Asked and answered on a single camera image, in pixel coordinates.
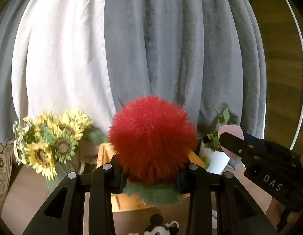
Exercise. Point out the grey ribbed vase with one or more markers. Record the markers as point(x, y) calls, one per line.
point(62, 172)

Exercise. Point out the pale pink curtain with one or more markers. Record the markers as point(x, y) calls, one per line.
point(60, 53)

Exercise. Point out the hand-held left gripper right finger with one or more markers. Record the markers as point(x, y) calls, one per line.
point(178, 183)

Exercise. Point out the red fluffy pompom toy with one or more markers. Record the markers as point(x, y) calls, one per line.
point(153, 137)

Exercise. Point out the sunflower bouquet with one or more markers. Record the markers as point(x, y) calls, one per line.
point(60, 137)

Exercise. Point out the pink egg-shaped sponge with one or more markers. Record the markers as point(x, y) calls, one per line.
point(231, 129)

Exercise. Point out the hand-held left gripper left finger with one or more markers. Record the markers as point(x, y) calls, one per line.
point(121, 183)

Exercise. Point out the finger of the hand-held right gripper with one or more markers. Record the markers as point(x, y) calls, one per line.
point(233, 143)
point(255, 142)

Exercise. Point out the mouse plush toy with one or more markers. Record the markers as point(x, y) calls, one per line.
point(157, 226)

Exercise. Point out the person's right hand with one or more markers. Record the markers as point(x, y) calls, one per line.
point(275, 211)

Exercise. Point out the orange plastic crate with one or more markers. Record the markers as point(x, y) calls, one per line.
point(106, 159)

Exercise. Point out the brown patterned cloth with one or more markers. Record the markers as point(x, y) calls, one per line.
point(2, 171)

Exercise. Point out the grey curtain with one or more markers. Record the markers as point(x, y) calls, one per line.
point(180, 49)
point(4, 78)

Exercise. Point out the green plant in white pot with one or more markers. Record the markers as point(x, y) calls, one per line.
point(216, 159)

